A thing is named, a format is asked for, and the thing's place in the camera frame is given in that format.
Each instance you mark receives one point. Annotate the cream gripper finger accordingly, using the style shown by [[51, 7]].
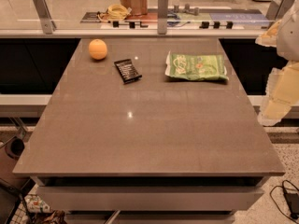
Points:
[[281, 93], [269, 38]]

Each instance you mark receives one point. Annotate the black rxbar chocolate bar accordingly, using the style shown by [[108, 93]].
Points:
[[127, 71]]

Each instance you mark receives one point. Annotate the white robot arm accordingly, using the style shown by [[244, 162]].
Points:
[[288, 35]]

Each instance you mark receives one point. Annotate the green chip bag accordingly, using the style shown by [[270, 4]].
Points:
[[195, 67]]

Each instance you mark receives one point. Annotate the orange fruit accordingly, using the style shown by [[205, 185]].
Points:
[[98, 49]]

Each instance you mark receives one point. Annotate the dark round bin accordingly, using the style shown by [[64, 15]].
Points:
[[14, 148]]

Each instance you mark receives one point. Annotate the right metal railing post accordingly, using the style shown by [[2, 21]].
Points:
[[278, 8]]

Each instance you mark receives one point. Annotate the metal railing post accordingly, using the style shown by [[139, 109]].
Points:
[[162, 17], [47, 24], [278, 8]]

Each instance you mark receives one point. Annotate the black power adapter with cable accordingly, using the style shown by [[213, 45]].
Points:
[[291, 197]]

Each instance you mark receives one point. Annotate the middle metal railing post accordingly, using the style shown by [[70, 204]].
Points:
[[162, 17]]

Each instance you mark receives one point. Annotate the left metal railing post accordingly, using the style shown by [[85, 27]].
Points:
[[47, 24]]

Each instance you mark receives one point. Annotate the wire basket with items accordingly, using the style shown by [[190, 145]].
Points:
[[31, 209]]

